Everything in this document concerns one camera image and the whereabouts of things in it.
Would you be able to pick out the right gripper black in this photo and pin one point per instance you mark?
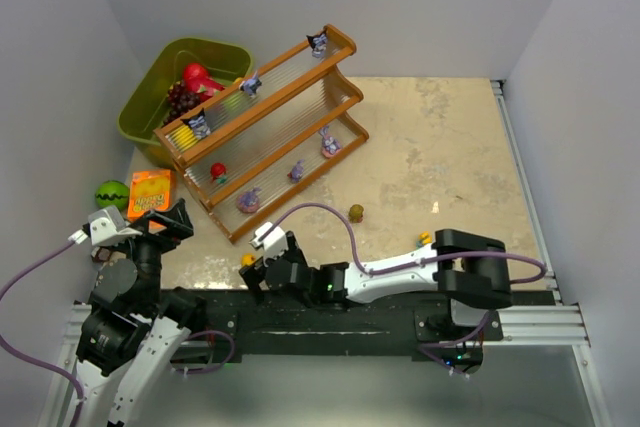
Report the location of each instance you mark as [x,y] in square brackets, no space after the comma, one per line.
[269,270]

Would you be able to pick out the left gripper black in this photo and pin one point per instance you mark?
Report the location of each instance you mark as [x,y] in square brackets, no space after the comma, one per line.
[151,226]

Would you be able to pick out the yellow duck toy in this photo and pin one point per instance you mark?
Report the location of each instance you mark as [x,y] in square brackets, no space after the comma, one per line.
[248,260]

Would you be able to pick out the purple figure pink donut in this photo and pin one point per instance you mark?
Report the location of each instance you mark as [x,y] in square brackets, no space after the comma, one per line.
[249,202]

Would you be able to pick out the red heart toy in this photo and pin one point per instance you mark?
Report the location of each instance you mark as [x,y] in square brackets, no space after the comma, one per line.
[218,172]

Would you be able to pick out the black-headed purple striped figure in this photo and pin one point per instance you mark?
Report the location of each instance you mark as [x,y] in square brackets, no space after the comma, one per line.
[198,125]

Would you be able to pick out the orange three-tier ribbed shelf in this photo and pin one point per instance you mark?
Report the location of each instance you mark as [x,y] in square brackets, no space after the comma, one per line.
[268,134]

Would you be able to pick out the purple bunny red bow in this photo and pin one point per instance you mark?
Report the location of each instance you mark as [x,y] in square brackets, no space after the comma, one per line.
[297,171]

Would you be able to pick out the purple bunny pink base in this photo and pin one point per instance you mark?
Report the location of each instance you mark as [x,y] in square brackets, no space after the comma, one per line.
[330,145]

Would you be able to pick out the purple figure dark wings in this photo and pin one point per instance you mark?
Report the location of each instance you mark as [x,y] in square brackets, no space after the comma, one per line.
[251,85]

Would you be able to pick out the black figure toy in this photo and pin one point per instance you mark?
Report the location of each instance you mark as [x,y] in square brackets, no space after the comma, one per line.
[318,44]

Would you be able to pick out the brown object by left arm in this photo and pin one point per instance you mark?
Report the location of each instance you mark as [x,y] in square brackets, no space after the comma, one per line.
[101,255]

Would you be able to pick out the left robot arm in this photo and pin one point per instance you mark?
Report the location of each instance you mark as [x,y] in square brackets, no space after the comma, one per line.
[133,328]

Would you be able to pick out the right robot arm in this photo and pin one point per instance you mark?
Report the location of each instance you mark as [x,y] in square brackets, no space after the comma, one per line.
[467,268]

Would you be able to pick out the orange snack box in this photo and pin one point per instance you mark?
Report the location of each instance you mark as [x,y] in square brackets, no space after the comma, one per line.
[151,190]

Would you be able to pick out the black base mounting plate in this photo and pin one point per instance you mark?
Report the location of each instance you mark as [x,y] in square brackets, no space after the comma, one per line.
[229,324]

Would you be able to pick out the green watermelon ball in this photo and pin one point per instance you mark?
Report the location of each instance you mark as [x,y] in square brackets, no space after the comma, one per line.
[112,193]

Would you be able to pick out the yellow plastic lemon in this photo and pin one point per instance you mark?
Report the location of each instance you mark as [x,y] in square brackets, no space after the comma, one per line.
[183,138]

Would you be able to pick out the green plastic bin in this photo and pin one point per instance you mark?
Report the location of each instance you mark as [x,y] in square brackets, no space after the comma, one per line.
[147,108]

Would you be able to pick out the brown round toy figure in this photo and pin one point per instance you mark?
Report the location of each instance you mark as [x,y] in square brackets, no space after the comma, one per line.
[356,213]

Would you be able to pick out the dark purple grape bunch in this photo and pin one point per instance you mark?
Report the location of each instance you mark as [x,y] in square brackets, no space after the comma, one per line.
[183,96]

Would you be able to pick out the green plastic lime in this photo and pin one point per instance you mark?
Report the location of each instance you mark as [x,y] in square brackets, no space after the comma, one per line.
[232,103]

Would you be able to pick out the red dragon fruit toy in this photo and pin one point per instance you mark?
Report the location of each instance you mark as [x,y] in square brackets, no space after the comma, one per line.
[202,79]

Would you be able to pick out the yellow blue small duck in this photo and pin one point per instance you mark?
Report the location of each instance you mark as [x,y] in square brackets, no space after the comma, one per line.
[424,239]

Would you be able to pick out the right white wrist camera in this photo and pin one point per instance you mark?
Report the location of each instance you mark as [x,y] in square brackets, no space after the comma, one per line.
[271,240]

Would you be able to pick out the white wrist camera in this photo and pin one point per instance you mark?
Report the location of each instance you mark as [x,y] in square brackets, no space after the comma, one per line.
[271,240]
[105,228]

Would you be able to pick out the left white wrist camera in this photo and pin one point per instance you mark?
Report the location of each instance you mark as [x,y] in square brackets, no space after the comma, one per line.
[105,228]

